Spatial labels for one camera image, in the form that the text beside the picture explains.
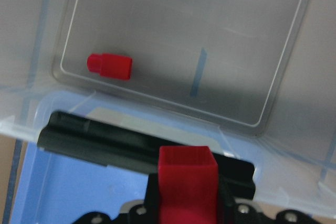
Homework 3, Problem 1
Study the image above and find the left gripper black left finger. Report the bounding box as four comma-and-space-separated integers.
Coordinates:
72, 174, 160, 223

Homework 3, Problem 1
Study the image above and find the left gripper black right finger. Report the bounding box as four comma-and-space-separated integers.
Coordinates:
217, 174, 321, 223

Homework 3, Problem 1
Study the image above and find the red block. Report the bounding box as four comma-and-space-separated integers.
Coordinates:
87, 54, 132, 80
158, 146, 218, 223

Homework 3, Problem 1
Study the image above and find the blue plastic tray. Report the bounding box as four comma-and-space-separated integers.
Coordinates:
8, 143, 150, 223

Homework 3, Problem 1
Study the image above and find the clear plastic storage box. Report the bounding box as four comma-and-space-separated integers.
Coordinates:
1, 0, 335, 217

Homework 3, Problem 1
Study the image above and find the black box latch handle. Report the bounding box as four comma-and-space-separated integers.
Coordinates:
37, 111, 256, 199

